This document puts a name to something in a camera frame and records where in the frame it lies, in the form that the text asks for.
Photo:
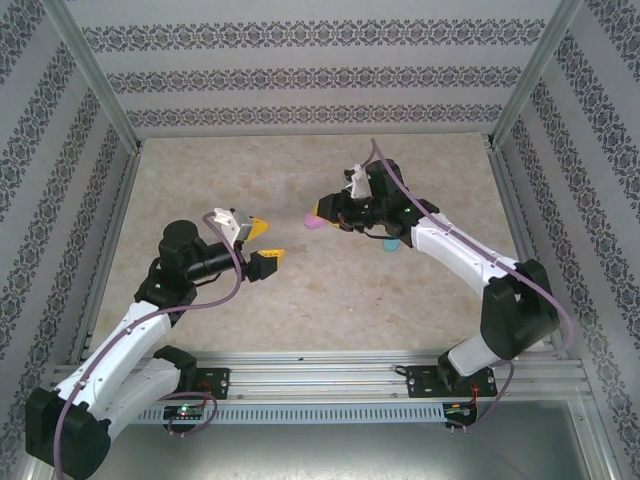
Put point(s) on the pink earbud charging case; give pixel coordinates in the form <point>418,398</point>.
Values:
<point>314,223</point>

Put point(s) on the blue earbud charging case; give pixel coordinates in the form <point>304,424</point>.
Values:
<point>391,246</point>

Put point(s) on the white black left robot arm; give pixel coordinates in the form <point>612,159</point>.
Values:
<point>115,350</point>

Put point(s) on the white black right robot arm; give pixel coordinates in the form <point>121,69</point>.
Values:
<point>460,250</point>

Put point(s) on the small circuit board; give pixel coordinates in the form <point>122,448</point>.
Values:
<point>460,410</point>
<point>185,411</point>

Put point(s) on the grey metal sheet panel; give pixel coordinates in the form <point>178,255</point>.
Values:
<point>320,450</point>

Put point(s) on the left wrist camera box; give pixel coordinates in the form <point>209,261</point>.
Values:
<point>230,222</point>

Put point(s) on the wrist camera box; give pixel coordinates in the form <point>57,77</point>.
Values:
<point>230,222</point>
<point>357,185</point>

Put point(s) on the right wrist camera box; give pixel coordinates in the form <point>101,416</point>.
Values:
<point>357,185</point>

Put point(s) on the aluminium side frame rail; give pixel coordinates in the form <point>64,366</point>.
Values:
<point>520,225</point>
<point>110,250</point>

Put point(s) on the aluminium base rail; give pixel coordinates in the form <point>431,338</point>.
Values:
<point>320,375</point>

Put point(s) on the aluminium frame post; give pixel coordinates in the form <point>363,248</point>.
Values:
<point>95,75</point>
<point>535,75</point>

